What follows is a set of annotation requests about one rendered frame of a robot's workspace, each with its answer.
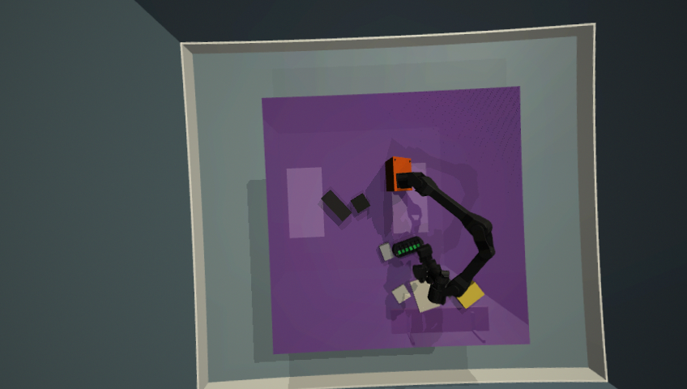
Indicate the yellow rectangular block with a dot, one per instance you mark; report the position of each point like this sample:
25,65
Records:
472,294

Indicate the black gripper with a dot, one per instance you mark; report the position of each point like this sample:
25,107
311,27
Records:
425,254

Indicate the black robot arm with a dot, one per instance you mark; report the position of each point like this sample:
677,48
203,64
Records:
479,227

